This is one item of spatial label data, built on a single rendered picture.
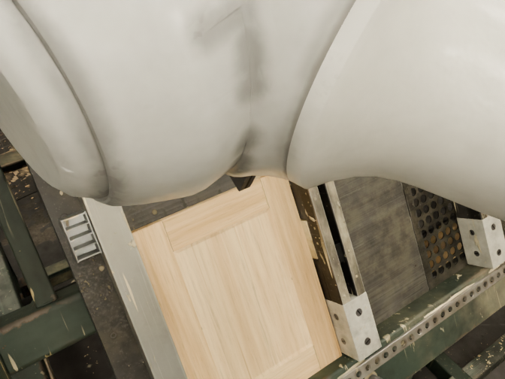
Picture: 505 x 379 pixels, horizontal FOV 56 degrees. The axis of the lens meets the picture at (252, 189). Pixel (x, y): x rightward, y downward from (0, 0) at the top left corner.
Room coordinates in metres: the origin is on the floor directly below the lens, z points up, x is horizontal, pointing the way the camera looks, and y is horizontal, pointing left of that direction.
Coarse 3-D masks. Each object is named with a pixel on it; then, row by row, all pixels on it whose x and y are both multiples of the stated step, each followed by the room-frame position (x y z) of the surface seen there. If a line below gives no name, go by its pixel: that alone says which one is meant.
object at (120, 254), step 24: (96, 216) 0.53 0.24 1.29; (120, 216) 0.54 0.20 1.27; (120, 240) 0.52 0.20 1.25; (120, 264) 0.49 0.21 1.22; (120, 288) 0.47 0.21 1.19; (144, 288) 0.48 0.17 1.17; (144, 312) 0.46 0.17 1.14; (144, 336) 0.43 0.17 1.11; (168, 336) 0.45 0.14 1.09; (144, 360) 0.43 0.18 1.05; (168, 360) 0.42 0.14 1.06
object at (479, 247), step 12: (456, 204) 0.85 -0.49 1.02; (468, 216) 0.82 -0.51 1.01; (480, 216) 0.80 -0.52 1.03; (468, 228) 0.81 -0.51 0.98; (480, 228) 0.79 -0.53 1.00; (492, 228) 0.79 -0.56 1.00; (468, 240) 0.80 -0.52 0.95; (480, 240) 0.78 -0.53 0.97; (492, 240) 0.77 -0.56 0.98; (504, 240) 0.79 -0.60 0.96; (468, 252) 0.79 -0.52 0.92; (480, 252) 0.77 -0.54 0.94; (492, 252) 0.76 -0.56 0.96; (504, 252) 0.77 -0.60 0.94; (480, 264) 0.76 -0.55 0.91; (492, 264) 0.74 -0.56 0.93
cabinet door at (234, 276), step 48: (240, 192) 0.66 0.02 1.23; (288, 192) 0.69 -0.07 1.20; (144, 240) 0.54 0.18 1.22; (192, 240) 0.57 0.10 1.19; (240, 240) 0.60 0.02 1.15; (288, 240) 0.64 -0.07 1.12; (192, 288) 0.52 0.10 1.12; (240, 288) 0.55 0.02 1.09; (288, 288) 0.58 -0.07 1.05; (192, 336) 0.47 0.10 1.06; (240, 336) 0.50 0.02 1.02; (288, 336) 0.52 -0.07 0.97; (336, 336) 0.55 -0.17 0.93
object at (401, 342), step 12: (504, 264) 0.77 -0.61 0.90; (492, 276) 0.74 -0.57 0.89; (504, 276) 0.75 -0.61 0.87; (468, 288) 0.70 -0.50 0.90; (480, 288) 0.71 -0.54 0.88; (456, 300) 0.67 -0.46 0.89; (468, 300) 0.68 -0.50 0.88; (444, 312) 0.64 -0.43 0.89; (420, 324) 0.60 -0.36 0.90; (432, 324) 0.61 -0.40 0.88; (408, 336) 0.58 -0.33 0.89; (420, 336) 0.59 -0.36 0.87; (384, 348) 0.54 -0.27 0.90; (396, 348) 0.55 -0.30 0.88; (372, 360) 0.52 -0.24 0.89; (384, 360) 0.53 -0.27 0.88; (348, 372) 0.49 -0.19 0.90; (360, 372) 0.50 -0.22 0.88
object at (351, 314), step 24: (312, 192) 0.66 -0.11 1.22; (336, 192) 0.68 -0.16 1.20; (312, 216) 0.65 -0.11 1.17; (336, 216) 0.65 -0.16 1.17; (336, 240) 0.64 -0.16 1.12; (336, 264) 0.60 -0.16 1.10; (336, 288) 0.58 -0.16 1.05; (360, 288) 0.59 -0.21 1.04; (336, 312) 0.57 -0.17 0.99; (360, 312) 0.56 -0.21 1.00; (360, 336) 0.53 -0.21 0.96; (360, 360) 0.50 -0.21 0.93
